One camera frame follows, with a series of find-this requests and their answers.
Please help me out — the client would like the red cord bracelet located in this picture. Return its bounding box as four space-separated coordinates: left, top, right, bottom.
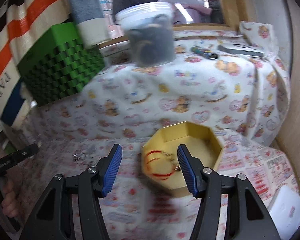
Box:
144 150 183 180

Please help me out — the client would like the person's left hand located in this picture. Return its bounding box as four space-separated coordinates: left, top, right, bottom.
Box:
1 177 19 218

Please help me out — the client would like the white paper box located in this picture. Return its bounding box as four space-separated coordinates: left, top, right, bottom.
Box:
269 185 300 239

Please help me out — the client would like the gold octagonal box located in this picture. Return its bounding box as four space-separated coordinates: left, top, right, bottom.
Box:
141 121 223 197

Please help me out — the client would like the teddy bear print cloth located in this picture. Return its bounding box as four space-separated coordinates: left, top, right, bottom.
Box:
21 22 290 146

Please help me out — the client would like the green black checkerboard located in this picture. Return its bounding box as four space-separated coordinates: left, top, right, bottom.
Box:
17 22 105 106

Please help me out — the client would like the flat grey box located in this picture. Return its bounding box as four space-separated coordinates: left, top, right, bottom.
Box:
218 43 264 58

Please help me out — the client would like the striped Paris fabric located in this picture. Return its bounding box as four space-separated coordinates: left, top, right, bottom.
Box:
0 0 109 129

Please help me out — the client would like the clear plastic tub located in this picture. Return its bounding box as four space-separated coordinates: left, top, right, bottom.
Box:
115 2 175 67

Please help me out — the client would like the wooden window frame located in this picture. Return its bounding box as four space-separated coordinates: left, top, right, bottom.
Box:
99 0 255 48

